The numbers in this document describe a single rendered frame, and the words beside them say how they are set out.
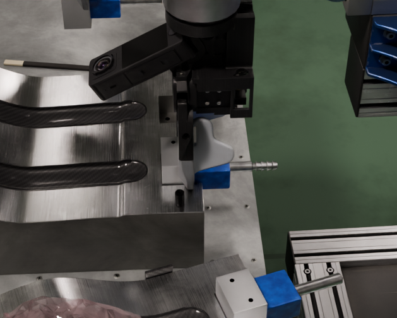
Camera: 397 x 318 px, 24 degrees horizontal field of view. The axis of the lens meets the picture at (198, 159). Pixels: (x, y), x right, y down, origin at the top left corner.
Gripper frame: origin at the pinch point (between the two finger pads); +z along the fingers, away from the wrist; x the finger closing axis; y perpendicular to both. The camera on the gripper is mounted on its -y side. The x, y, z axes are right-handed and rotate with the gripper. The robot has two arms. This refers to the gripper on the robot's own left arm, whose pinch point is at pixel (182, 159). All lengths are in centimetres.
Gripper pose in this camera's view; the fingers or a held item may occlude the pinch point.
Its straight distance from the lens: 102.7
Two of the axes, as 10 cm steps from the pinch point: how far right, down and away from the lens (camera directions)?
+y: 10.0, -0.3, 0.4
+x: -0.5, -6.7, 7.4
